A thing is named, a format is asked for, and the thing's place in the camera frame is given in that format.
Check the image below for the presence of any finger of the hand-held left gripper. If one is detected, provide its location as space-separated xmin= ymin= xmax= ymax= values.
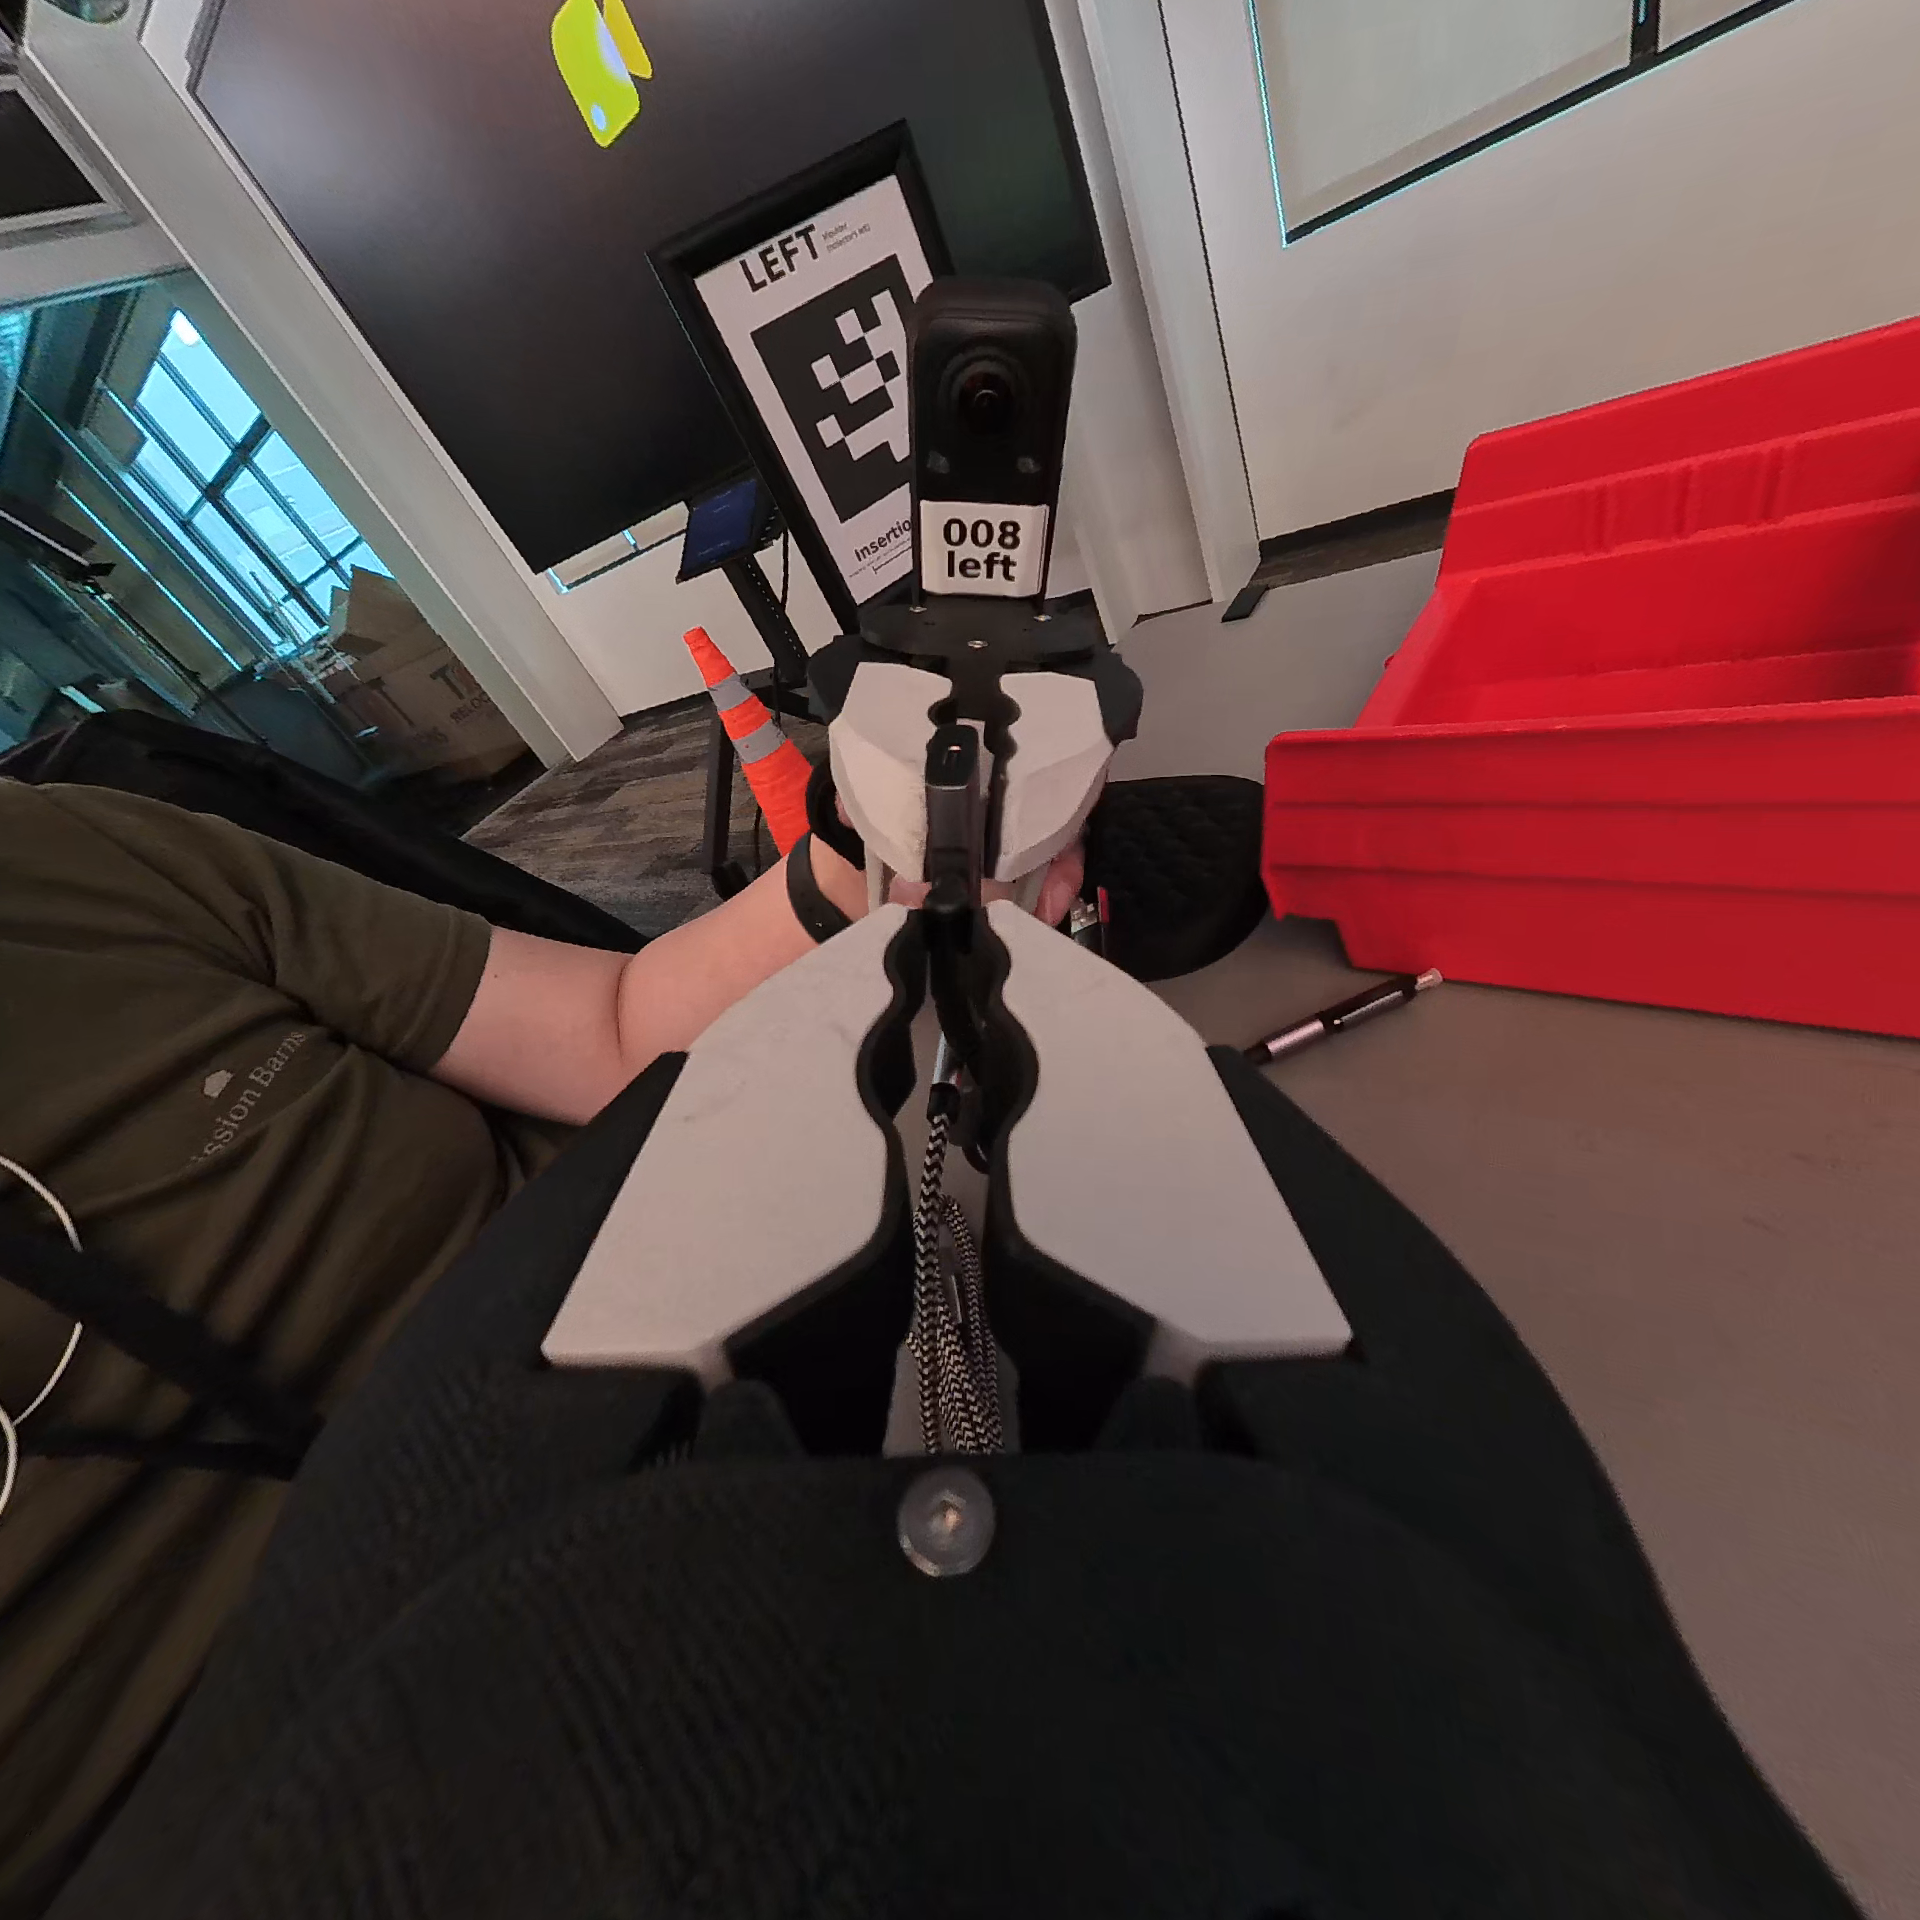
xmin=827 ymin=664 xmax=952 ymax=890
xmin=982 ymin=670 xmax=1122 ymax=886

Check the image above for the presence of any small tablet on stand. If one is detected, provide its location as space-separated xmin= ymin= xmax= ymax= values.
xmin=674 ymin=477 xmax=805 ymax=706

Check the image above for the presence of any dark metal pen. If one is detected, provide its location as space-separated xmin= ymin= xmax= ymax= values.
xmin=1242 ymin=968 xmax=1446 ymax=1066

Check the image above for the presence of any thin white earphone cable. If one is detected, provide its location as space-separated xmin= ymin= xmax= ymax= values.
xmin=0 ymin=1152 xmax=87 ymax=1507

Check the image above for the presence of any red plastic bin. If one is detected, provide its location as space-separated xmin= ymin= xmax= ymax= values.
xmin=1263 ymin=321 xmax=1920 ymax=1040

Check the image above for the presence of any braided USB-C cable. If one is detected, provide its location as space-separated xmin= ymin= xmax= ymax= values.
xmin=895 ymin=1036 xmax=1011 ymax=1457

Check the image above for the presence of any orange traffic cone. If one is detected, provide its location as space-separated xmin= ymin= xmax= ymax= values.
xmin=680 ymin=625 xmax=799 ymax=860

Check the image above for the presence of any black framed tag sign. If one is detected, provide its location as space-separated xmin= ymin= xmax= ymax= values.
xmin=646 ymin=118 xmax=965 ymax=609

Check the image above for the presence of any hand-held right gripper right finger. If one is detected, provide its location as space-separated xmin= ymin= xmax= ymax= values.
xmin=966 ymin=901 xmax=1355 ymax=1453

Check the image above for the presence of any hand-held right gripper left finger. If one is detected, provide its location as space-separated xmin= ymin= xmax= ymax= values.
xmin=539 ymin=901 xmax=927 ymax=1453

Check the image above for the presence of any black quilted pouch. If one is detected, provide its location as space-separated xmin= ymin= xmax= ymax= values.
xmin=1083 ymin=772 xmax=1274 ymax=988

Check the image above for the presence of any person's left forearm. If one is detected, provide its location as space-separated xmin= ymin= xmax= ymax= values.
xmin=431 ymin=858 xmax=842 ymax=1128

